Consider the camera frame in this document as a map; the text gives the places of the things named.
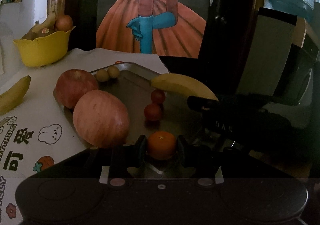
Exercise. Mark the red cherry tomato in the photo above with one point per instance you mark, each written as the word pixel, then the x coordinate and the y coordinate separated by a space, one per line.
pixel 153 112
pixel 158 96

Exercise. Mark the banana bunch in bowl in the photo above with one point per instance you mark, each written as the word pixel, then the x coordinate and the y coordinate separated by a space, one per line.
pixel 41 25

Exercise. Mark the metal tray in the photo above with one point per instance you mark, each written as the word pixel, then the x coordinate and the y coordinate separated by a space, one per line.
pixel 140 90

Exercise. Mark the white printed tablecloth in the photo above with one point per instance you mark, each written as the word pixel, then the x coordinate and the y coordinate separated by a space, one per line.
pixel 30 135

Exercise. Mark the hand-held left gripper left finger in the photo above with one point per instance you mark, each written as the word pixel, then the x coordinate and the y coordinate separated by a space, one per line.
pixel 142 151

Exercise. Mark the yellow banana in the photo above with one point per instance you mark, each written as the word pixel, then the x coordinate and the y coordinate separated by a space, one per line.
pixel 12 96
pixel 182 85

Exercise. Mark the wall poster with orange dress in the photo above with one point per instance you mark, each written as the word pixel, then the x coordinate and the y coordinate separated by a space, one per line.
pixel 150 15

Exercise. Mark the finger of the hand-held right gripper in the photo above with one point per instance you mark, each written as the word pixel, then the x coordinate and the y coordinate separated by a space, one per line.
pixel 200 104

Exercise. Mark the small orange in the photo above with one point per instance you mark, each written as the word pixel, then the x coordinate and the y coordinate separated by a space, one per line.
pixel 161 145

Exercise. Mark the red apple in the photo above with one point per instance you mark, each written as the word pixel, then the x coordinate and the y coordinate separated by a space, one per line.
pixel 101 119
pixel 75 87

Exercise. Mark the grey and white appliance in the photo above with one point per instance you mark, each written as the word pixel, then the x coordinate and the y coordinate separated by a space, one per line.
pixel 275 57

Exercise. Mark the yellow plastic bowl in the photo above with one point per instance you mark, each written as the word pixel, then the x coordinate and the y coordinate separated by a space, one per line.
pixel 42 51

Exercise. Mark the large orange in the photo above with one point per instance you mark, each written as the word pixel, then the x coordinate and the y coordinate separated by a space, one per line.
pixel 64 22

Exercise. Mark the brown fruit with sticker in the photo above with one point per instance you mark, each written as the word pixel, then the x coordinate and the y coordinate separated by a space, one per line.
pixel 45 31

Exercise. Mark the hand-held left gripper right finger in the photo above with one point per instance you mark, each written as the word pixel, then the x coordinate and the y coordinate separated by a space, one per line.
pixel 182 151

